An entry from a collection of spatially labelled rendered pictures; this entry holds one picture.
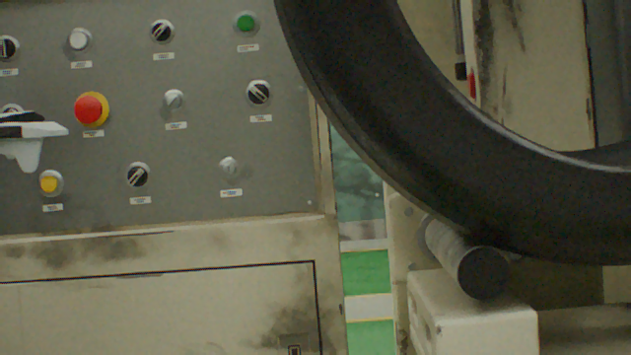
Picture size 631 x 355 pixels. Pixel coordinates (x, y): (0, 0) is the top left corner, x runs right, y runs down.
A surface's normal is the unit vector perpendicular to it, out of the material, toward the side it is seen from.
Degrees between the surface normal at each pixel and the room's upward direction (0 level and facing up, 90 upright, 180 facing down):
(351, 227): 90
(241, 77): 90
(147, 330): 90
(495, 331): 90
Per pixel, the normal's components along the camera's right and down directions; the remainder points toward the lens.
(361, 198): -0.05, 0.06
